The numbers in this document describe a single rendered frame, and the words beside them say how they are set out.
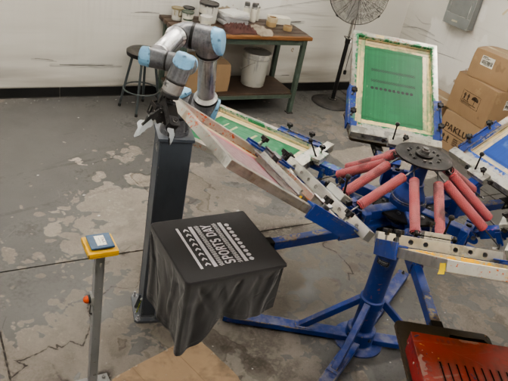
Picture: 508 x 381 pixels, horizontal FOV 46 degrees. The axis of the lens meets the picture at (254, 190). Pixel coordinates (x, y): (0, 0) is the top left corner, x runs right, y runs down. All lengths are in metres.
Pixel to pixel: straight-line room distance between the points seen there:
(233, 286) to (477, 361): 1.01
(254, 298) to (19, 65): 4.05
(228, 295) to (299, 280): 1.59
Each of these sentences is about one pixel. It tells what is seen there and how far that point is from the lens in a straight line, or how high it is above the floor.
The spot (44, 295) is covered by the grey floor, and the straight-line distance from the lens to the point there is 3.81.
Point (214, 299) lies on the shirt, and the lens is 2.60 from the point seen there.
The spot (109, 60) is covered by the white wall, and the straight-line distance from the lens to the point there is 6.32.
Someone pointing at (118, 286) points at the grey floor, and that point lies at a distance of 3.87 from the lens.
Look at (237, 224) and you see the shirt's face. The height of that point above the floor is 0.95.
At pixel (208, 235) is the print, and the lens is 2.74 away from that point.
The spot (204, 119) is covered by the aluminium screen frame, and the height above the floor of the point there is 1.45.
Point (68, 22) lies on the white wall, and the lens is 6.10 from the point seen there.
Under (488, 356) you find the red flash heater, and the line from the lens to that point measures 2.36.
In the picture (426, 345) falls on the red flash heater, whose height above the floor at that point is 1.10.
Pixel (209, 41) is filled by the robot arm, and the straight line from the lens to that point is 2.62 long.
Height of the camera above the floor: 2.52
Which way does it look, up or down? 30 degrees down
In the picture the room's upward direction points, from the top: 12 degrees clockwise
